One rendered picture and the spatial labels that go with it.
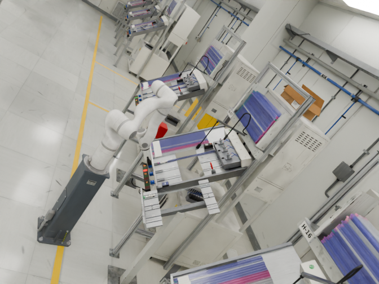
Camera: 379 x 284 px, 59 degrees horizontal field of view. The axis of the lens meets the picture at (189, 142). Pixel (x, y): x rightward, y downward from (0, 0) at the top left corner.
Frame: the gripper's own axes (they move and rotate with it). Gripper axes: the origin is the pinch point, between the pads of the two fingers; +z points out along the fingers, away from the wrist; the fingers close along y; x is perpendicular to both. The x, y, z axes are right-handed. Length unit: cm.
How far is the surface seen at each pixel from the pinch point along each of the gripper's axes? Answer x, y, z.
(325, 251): 81, 129, -16
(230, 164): 62, 28, -1
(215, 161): 53, 14, 3
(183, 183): 22.4, 32.0, 3.3
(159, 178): 5.6, 20.7, 2.4
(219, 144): 60, 1, -3
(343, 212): 94, 120, -29
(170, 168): 15.5, 10.1, 3.1
